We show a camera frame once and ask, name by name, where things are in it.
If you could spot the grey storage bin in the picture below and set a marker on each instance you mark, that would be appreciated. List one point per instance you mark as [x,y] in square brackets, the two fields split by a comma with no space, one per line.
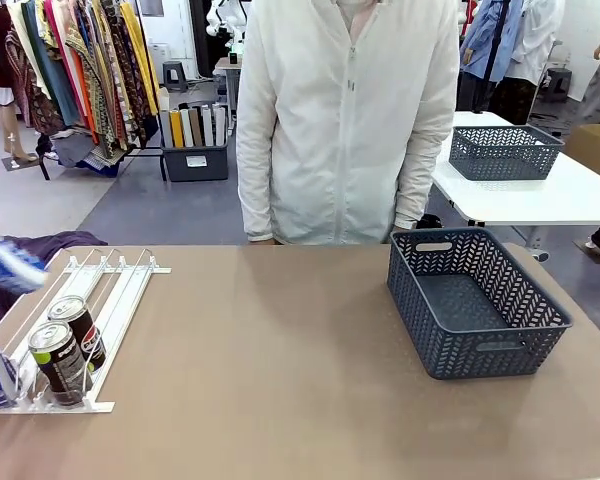
[195,167]

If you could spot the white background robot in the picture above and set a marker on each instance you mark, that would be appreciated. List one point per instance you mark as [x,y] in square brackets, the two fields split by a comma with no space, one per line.
[222,20]

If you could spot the white folding table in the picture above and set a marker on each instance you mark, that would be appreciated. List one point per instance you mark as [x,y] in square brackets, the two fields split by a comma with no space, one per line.
[555,200]

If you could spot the black clothes rack frame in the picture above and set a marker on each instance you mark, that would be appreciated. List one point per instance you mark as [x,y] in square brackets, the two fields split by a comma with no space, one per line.
[150,150]

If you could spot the teal hanging garment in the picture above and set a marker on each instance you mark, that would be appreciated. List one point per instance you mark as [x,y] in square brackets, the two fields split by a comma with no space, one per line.
[55,75]

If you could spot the blue shirt on stand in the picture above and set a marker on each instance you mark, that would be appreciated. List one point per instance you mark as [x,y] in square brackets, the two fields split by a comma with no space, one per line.
[482,45]

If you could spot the white roll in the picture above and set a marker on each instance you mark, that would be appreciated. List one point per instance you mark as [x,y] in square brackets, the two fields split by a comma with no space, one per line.
[220,125]

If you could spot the person in white jacket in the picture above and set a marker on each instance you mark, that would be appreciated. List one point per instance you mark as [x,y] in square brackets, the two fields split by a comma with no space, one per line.
[340,125]

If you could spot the yellow hanging garment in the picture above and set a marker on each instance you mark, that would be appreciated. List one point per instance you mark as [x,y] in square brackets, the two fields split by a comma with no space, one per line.
[140,55]

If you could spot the dark grey plastic basket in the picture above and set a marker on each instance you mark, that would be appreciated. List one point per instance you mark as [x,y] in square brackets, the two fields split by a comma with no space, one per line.
[480,360]
[500,160]

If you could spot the white shirt on stand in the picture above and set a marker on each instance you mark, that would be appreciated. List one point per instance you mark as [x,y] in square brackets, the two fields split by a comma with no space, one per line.
[537,40]

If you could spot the black Pepsi can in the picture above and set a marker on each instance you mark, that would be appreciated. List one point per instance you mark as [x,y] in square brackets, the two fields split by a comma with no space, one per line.
[60,360]
[85,320]

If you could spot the green patterned hanging garment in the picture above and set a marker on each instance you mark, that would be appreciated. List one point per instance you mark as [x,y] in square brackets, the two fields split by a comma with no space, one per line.
[92,80]

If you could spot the black bag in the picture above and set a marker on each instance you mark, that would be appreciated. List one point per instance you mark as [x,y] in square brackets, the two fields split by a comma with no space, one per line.
[431,221]

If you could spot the brown cardboard box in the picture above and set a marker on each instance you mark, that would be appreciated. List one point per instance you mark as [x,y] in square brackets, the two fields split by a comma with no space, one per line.
[596,147]

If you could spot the person's right hand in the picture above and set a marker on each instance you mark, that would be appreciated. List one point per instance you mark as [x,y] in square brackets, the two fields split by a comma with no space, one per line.
[261,242]

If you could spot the brown roll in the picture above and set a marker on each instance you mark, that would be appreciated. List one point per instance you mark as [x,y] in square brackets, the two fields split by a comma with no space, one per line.
[196,127]

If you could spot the purple cloth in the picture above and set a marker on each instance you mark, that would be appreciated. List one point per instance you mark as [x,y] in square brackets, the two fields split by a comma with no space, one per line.
[55,245]

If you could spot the dark grey plastic stool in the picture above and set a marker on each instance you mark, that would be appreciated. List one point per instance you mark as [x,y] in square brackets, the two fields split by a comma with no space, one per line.
[560,84]

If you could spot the yellow roll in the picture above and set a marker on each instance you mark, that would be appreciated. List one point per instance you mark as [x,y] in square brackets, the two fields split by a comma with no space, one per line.
[177,127]

